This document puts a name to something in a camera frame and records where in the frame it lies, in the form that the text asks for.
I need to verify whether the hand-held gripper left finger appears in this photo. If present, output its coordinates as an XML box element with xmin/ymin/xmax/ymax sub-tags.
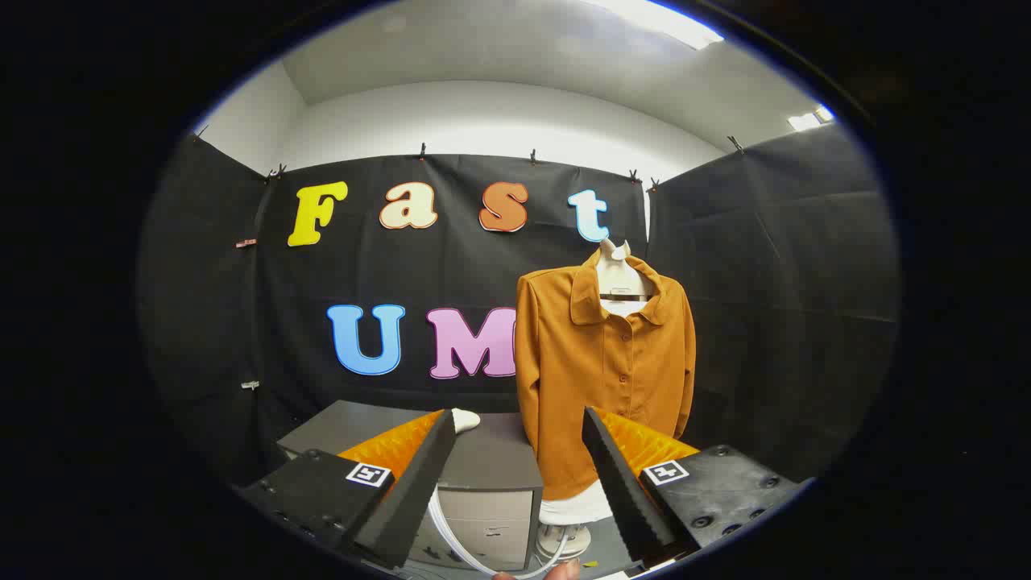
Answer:
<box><xmin>234</xmin><ymin>409</ymin><xmax>458</xmax><ymax>569</ymax></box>

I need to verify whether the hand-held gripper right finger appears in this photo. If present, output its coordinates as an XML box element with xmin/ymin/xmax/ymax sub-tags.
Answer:
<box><xmin>582</xmin><ymin>407</ymin><xmax>814</xmax><ymax>569</ymax></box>

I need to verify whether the orange button shirt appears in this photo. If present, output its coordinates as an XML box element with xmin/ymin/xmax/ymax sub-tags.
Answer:
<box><xmin>515</xmin><ymin>248</ymin><xmax>697</xmax><ymax>502</ymax></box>

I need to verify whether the white steamer stand base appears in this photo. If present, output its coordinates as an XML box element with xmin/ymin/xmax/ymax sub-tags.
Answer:
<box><xmin>536</xmin><ymin>481</ymin><xmax>615</xmax><ymax>562</ymax></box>

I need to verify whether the grey cabinet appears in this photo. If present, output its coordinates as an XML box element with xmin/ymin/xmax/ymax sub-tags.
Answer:
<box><xmin>276</xmin><ymin>400</ymin><xmax>544</xmax><ymax>573</ymax></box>

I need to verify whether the row of black cloth clips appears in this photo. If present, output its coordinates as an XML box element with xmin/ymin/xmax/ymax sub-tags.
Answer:
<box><xmin>192</xmin><ymin>125</ymin><xmax>746</xmax><ymax>194</ymax></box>

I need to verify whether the small ceiling light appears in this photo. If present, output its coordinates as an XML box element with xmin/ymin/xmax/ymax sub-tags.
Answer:
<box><xmin>788</xmin><ymin>105</ymin><xmax>834</xmax><ymax>132</ymax></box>

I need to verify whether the long ceiling light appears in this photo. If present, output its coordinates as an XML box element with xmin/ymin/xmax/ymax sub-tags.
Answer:
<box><xmin>580</xmin><ymin>0</ymin><xmax>726</xmax><ymax>51</ymax></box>

